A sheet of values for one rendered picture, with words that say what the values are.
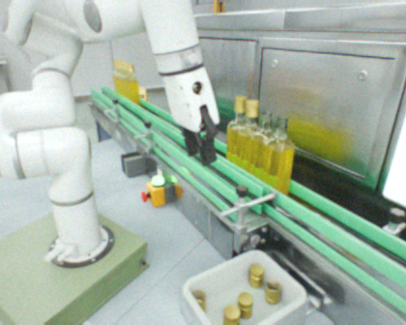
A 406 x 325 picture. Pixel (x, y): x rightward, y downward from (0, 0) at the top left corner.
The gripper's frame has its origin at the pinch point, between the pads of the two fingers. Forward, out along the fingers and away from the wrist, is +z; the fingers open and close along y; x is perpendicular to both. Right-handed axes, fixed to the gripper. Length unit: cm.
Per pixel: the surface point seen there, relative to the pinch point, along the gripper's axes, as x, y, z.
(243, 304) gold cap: 2.7, -9.4, 32.8
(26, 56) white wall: 29, 600, -2
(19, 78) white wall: 55, 600, 31
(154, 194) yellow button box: 3, 43, 31
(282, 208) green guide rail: -18.6, 0.6, 25.1
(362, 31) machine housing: -43.7, -1.4, -11.3
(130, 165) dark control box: 3, 70, 30
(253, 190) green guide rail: -16.4, 9.0, 22.4
